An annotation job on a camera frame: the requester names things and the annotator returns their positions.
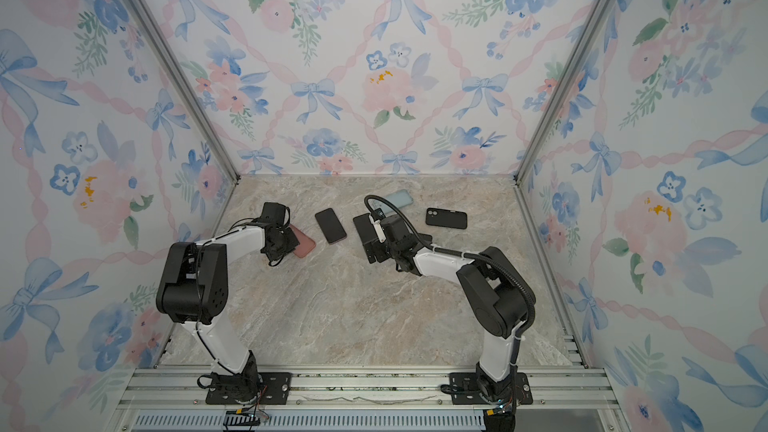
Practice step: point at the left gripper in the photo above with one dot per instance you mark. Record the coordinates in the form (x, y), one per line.
(293, 243)

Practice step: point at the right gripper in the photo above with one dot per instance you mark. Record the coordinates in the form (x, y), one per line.
(374, 247)

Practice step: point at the pink phone case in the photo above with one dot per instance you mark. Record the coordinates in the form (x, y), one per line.
(305, 244)

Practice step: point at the purple-edged black phone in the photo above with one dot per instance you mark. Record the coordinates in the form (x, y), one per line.
(330, 226)

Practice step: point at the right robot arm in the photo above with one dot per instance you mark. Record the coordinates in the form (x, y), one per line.
(500, 299)

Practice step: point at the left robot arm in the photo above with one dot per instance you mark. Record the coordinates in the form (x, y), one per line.
(193, 292)

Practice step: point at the blue-edged black phone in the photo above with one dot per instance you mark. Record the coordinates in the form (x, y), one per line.
(367, 235)

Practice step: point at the grey-edged black phone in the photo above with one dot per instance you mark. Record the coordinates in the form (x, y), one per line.
(425, 239)

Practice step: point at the light blue phone case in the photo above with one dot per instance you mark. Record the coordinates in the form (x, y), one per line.
(399, 199)

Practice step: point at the black phone case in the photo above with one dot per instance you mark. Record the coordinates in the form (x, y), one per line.
(445, 218)

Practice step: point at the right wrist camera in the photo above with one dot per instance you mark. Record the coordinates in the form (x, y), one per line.
(376, 216)

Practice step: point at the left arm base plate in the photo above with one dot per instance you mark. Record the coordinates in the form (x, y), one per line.
(264, 388)

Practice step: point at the aluminium rail frame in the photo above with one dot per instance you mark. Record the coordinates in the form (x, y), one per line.
(334, 398)

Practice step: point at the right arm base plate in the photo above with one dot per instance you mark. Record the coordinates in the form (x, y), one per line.
(477, 388)

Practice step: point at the left corner aluminium post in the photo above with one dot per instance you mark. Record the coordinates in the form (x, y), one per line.
(172, 67)

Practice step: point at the corner aluminium post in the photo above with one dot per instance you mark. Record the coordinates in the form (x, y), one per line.
(172, 67)
(582, 48)

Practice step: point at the right corner aluminium post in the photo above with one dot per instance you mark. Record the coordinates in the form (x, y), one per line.
(582, 48)

